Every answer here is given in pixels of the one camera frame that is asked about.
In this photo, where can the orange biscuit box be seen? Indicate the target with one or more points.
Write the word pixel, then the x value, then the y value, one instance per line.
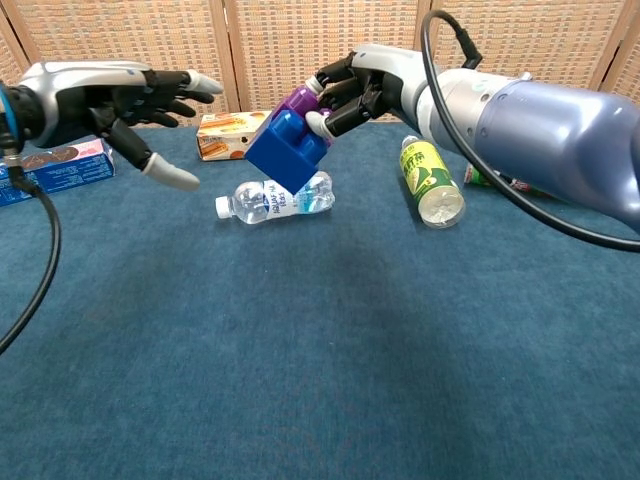
pixel 225 135

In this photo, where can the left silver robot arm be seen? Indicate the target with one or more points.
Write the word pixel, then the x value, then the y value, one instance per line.
pixel 7 112

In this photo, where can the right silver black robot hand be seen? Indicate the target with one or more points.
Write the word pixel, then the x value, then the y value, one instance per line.
pixel 385 80

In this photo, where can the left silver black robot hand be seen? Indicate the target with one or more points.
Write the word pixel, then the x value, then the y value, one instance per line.
pixel 90 105

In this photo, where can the green label tea bottle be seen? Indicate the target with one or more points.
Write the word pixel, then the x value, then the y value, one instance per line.
pixel 425 172

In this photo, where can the blue cookie box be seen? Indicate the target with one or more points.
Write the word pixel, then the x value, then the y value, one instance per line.
pixel 65 170

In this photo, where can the blue table cloth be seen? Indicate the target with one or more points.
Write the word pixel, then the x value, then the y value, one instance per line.
pixel 250 350

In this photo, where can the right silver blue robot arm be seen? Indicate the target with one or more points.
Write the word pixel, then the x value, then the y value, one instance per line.
pixel 550 130

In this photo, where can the purple building block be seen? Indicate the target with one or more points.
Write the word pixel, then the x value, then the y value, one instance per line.
pixel 297 102

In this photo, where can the wicker folding screen panel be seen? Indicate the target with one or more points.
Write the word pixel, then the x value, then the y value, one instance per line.
pixel 627 75
pixel 300 35
pixel 150 35
pixel 7 55
pixel 540 40

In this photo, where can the clear plastic water bottle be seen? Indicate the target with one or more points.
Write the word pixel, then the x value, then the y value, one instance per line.
pixel 250 202

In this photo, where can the blue and purple toy block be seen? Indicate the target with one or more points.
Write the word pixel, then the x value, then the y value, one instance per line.
pixel 287 150

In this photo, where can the green chips can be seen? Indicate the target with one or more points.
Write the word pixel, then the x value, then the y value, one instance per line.
pixel 475 176

